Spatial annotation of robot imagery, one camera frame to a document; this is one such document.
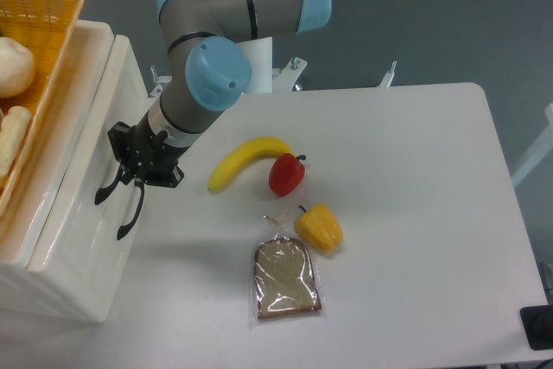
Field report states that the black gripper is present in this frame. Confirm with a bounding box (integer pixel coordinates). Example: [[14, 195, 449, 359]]
[[108, 120, 185, 188]]

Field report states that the white drawer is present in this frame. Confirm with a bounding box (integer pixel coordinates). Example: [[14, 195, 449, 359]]
[[27, 35, 150, 322]]

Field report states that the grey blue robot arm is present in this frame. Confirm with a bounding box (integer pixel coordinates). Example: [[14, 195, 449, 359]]
[[108, 0, 332, 188]]

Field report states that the cream toy corn cob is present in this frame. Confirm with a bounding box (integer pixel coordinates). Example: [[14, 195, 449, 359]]
[[1, 105, 32, 188]]

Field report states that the yellow toy banana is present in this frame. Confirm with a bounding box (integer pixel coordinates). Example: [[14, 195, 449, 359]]
[[207, 137, 296, 194]]

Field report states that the white round toy vegetable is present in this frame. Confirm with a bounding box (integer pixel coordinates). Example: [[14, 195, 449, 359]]
[[1, 37, 36, 99]]

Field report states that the orange plastic basket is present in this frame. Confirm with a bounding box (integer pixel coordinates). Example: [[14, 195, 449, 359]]
[[1, 0, 85, 212]]

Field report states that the red toy bell pepper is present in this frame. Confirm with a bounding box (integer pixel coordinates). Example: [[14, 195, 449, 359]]
[[268, 153, 306, 197]]

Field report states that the yellow toy bell pepper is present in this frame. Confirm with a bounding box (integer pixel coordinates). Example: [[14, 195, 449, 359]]
[[294, 203, 343, 253]]

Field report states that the bagged bread slice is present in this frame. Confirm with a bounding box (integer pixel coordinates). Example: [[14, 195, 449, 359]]
[[251, 213, 325, 325]]

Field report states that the black device at edge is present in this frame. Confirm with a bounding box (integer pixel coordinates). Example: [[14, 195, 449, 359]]
[[519, 305, 553, 351]]

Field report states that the lower drawer black handle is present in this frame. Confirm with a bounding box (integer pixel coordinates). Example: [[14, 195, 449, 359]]
[[116, 181, 145, 241]]

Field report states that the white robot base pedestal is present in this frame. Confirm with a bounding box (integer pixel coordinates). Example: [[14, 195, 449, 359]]
[[238, 37, 308, 93]]

